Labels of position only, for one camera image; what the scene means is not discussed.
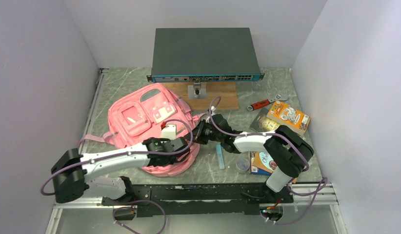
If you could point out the aluminium frame rail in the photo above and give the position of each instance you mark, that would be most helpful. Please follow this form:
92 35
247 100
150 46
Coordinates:
99 86

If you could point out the brown wooden board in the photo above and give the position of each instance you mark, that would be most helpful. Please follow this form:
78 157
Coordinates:
208 91

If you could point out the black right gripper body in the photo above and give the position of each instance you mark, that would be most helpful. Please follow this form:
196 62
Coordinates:
206 130

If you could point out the blue orange book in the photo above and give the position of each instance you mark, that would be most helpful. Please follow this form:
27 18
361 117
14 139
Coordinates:
261 163

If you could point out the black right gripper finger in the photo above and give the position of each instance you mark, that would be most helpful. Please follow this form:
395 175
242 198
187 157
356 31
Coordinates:
197 142
195 132

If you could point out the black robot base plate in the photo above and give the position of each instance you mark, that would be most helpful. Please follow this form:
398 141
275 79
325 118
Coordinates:
190 199

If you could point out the dark grey network switch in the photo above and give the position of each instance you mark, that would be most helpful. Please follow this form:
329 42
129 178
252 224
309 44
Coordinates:
204 55

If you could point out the orange paperback book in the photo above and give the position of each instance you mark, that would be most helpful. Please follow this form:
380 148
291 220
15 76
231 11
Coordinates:
285 114

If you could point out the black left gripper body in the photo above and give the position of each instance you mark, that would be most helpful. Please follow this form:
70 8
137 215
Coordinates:
171 161

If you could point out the dark glossy book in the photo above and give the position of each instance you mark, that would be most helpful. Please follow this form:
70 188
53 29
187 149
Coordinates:
263 124

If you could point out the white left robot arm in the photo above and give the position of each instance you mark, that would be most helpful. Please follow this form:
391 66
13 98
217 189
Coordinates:
75 175

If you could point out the clear round plastic container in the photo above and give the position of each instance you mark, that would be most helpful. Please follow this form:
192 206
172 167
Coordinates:
242 165

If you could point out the light blue ruler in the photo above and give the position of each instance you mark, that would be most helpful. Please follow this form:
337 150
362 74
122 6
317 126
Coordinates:
220 156

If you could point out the pink school backpack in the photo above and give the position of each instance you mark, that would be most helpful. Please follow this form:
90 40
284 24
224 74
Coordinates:
139 115

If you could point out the grey metal switch stand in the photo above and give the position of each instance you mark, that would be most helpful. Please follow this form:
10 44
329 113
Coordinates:
197 90

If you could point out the red handled adjustable wrench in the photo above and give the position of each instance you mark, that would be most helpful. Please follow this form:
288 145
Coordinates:
266 102

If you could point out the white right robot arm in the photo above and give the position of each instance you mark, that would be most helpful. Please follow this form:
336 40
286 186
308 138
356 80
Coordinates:
288 150

